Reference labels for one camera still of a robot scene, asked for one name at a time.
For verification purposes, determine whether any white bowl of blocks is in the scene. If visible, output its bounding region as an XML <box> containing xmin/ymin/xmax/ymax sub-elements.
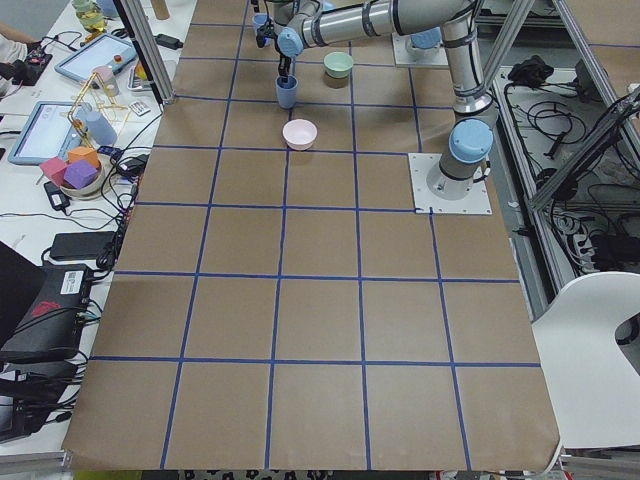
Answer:
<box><xmin>60</xmin><ymin>158</ymin><xmax>105</xmax><ymax>200</ymax></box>

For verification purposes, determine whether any black power adapter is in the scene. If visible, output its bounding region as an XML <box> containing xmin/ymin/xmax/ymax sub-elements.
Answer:
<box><xmin>154</xmin><ymin>33</ymin><xmax>183</xmax><ymax>50</ymax></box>

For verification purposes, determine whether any green bowl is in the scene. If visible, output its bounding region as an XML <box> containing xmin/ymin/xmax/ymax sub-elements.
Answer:
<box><xmin>323</xmin><ymin>51</ymin><xmax>354</xmax><ymax>79</ymax></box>

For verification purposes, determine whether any pale blue cup on desk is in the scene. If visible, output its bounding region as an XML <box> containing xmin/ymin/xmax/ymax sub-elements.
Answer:
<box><xmin>86</xmin><ymin>111</ymin><xmax>117</xmax><ymax>146</ymax></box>

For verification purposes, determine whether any pink cup on desk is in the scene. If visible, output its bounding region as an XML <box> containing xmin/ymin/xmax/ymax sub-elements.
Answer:
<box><xmin>93</xmin><ymin>66</ymin><xmax>119</xmax><ymax>97</ymax></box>

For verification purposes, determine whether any pink bowl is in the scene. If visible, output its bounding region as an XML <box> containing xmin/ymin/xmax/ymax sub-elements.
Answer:
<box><xmin>282</xmin><ymin>119</ymin><xmax>318</xmax><ymax>151</ymax></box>

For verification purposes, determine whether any white chair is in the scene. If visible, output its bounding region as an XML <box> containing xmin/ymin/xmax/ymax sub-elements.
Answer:
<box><xmin>532</xmin><ymin>272</ymin><xmax>639</xmax><ymax>449</ymax></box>

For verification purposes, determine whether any gold wire rack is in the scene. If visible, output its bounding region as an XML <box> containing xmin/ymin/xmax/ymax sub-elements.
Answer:
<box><xmin>67</xmin><ymin>73</ymin><xmax>131</xmax><ymax>147</ymax></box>

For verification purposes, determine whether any blue cup near arm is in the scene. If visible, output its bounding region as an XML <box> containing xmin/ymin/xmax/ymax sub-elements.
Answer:
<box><xmin>252</xmin><ymin>13</ymin><xmax>273</xmax><ymax>41</ymax></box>

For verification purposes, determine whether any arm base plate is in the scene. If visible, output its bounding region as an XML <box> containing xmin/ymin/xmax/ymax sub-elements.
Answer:
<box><xmin>392</xmin><ymin>33</ymin><xmax>449</xmax><ymax>70</ymax></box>
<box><xmin>408</xmin><ymin>153</ymin><xmax>492</xmax><ymax>215</ymax></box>

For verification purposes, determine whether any teach pendant tablet far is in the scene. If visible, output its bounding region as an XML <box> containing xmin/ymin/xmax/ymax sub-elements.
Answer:
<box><xmin>54</xmin><ymin>34</ymin><xmax>137</xmax><ymax>82</ymax></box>

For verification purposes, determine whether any black laptop computer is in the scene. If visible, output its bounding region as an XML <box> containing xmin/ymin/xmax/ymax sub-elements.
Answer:
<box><xmin>1</xmin><ymin>244</ymin><xmax>93</xmax><ymax>370</ymax></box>

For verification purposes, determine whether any small remote control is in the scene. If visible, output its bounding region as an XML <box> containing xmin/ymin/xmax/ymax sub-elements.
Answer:
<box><xmin>129</xmin><ymin>101</ymin><xmax>151</xmax><ymax>117</ymax></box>

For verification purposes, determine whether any black power brick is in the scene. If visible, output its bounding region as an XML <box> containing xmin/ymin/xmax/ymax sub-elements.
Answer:
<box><xmin>49</xmin><ymin>231</ymin><xmax>115</xmax><ymax>261</ymax></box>

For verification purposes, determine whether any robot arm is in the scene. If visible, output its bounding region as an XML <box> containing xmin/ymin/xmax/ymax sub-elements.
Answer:
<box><xmin>407</xmin><ymin>27</ymin><xmax>442</xmax><ymax>53</ymax></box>
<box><xmin>256</xmin><ymin>0</ymin><xmax>494</xmax><ymax>201</ymax></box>

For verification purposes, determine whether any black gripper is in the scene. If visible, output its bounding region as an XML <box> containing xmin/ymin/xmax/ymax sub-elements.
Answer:
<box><xmin>278</xmin><ymin>54</ymin><xmax>294</xmax><ymax>87</ymax></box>

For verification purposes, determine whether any teach pendant tablet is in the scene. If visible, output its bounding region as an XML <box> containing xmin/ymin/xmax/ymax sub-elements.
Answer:
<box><xmin>8</xmin><ymin>101</ymin><xmax>82</xmax><ymax>166</ymax></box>
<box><xmin>54</xmin><ymin>34</ymin><xmax>137</xmax><ymax>82</ymax></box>

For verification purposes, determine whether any cardboard tube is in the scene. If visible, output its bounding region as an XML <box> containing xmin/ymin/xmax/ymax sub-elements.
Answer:
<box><xmin>151</xmin><ymin>0</ymin><xmax>170</xmax><ymax>21</ymax></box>

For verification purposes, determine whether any teach pendant tablet near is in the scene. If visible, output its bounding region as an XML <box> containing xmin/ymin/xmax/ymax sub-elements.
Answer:
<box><xmin>8</xmin><ymin>101</ymin><xmax>82</xmax><ymax>166</ymax></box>

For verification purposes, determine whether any aluminium frame post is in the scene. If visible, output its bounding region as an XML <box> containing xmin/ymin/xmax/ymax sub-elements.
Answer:
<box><xmin>114</xmin><ymin>0</ymin><xmax>175</xmax><ymax>105</ymax></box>

